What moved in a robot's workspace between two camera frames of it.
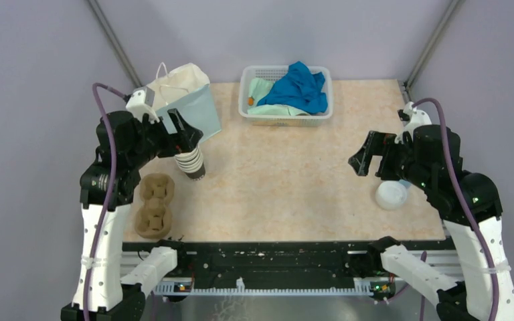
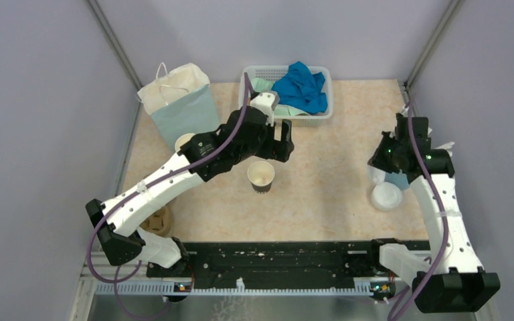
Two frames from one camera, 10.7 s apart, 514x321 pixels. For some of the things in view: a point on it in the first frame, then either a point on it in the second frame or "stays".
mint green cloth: x=258 y=87 stays
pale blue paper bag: x=187 y=89 stays
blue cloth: x=300 y=89 stays
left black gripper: x=185 y=141 → x=278 y=150
